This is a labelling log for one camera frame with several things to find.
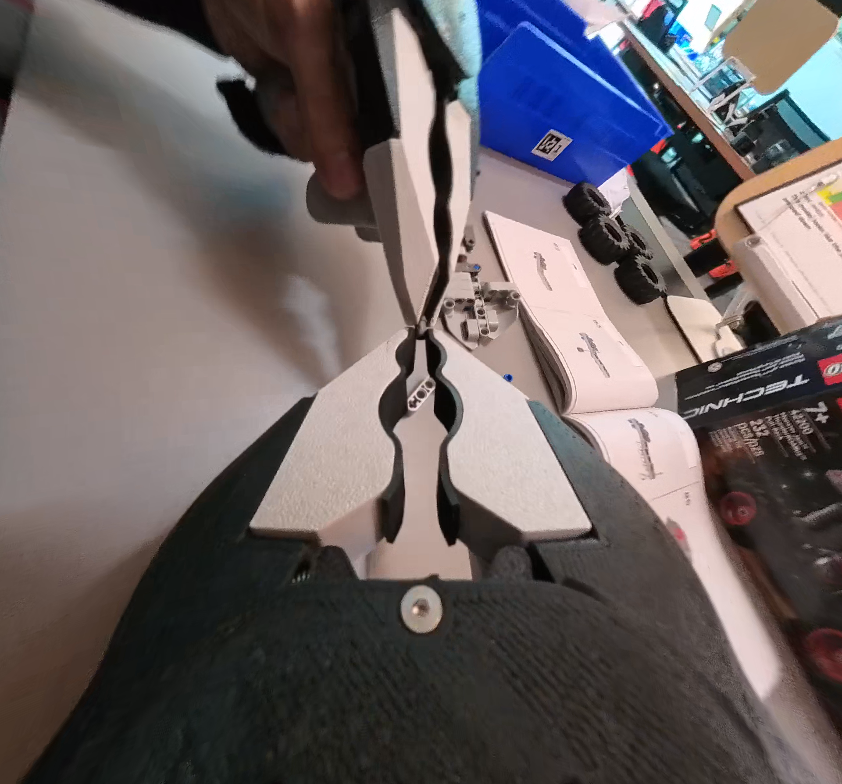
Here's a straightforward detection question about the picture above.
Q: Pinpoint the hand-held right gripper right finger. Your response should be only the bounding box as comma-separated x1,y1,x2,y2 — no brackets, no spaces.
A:
424,329,593,564

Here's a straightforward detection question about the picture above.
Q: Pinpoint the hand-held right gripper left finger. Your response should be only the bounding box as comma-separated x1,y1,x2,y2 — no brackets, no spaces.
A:
250,329,420,576

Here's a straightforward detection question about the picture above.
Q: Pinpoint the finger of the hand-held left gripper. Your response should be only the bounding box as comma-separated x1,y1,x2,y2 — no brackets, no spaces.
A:
420,99,475,329
362,7,455,328

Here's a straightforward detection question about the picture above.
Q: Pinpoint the grey desk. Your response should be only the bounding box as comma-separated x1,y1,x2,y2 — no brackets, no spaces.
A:
0,0,842,784

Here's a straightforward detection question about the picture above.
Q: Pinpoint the person's left hand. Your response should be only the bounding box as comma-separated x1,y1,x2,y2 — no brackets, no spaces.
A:
189,0,368,201

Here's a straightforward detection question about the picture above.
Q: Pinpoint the blue tagged storage bin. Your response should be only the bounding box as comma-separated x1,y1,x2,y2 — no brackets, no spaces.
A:
478,22,673,188

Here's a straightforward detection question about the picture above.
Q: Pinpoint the grey brick model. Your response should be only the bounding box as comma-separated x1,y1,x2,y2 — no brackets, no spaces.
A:
439,235,522,352

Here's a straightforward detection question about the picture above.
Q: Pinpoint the white instruction booklet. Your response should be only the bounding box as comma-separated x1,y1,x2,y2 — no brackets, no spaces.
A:
483,210,784,699

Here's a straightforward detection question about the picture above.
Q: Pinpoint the black equipment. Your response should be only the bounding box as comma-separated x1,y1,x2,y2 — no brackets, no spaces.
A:
631,133,724,232

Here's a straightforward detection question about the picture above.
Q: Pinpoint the black toy set box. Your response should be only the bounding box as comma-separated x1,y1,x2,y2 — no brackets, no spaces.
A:
676,317,842,713

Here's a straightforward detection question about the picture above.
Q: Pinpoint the orange black tool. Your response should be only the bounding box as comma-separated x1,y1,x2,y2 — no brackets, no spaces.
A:
684,228,734,278

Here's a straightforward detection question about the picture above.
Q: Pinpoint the wooden side table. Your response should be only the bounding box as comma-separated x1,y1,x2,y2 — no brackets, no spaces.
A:
714,139,842,338

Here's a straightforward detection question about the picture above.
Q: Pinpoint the tan rounded panel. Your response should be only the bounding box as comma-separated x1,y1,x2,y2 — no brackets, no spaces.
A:
722,0,839,96

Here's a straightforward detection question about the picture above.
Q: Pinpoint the printed instruction sheet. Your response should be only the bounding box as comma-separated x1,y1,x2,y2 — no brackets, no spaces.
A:
735,162,842,331

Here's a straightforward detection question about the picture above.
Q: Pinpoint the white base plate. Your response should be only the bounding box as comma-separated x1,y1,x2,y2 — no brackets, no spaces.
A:
664,294,744,364

